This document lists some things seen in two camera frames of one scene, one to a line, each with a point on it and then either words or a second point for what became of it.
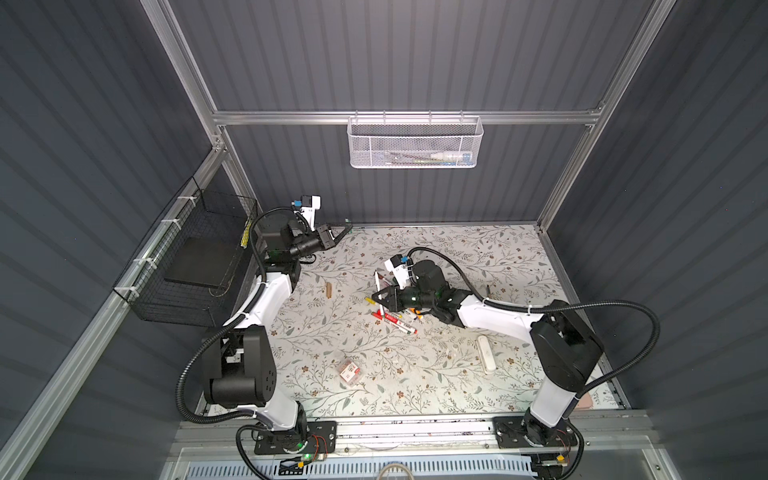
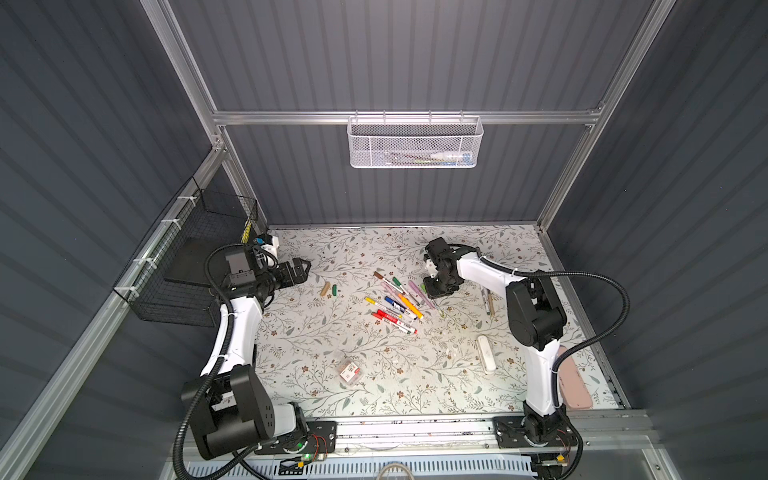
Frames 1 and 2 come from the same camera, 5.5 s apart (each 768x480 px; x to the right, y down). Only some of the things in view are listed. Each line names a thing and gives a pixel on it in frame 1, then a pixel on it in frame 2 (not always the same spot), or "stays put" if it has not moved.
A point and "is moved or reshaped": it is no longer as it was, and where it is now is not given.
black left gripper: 325,237 -> 298,275
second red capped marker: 379,315 stays put
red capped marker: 400,323 stays put
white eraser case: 486,354 stays put
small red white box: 350,373 stays put
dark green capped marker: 379,295 is moved or reshaped
